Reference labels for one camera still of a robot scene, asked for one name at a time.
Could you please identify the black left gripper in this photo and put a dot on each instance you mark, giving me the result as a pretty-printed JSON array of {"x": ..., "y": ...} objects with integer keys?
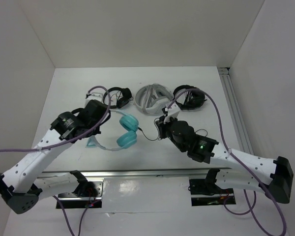
[{"x": 97, "y": 130}]

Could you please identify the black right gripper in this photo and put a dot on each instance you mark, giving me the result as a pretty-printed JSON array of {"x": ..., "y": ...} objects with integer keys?
[{"x": 161, "y": 126}]

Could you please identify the teal cat-ear headphones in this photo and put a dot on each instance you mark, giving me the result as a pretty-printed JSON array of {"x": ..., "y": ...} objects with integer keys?
[{"x": 130, "y": 124}]

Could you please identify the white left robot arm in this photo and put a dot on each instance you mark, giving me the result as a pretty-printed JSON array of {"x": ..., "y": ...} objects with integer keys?
[{"x": 20, "y": 186}]

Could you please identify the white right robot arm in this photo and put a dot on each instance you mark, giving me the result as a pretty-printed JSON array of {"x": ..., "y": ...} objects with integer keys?
[{"x": 274, "y": 177}]

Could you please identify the small black headphones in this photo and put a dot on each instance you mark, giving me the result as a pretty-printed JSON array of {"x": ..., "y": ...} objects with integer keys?
[{"x": 120, "y": 96}]

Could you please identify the large black headset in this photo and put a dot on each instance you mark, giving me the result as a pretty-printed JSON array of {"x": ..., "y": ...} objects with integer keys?
[{"x": 193, "y": 99}]

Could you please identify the white grey gaming headset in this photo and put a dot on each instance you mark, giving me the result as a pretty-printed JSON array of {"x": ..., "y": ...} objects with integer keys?
[{"x": 151, "y": 99}]

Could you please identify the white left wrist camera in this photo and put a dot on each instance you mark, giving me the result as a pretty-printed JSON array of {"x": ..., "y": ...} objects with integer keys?
[{"x": 93, "y": 96}]

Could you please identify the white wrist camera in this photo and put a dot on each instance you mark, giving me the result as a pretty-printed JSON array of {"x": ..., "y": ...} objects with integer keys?
[
  {"x": 170, "y": 111},
  {"x": 93, "y": 96}
]

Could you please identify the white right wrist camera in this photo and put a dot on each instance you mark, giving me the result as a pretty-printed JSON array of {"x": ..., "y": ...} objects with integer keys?
[{"x": 170, "y": 111}]

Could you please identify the aluminium table rail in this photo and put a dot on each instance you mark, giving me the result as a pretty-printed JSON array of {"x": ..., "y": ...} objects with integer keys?
[{"x": 149, "y": 173}]

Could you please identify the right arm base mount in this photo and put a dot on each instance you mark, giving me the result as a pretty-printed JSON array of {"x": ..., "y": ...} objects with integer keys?
[{"x": 204, "y": 194}]

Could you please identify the aluminium corner frame post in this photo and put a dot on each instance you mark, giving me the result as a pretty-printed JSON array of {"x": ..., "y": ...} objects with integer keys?
[{"x": 237, "y": 118}]

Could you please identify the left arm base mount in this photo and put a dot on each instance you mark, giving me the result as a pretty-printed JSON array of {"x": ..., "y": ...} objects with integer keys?
[{"x": 90, "y": 197}]

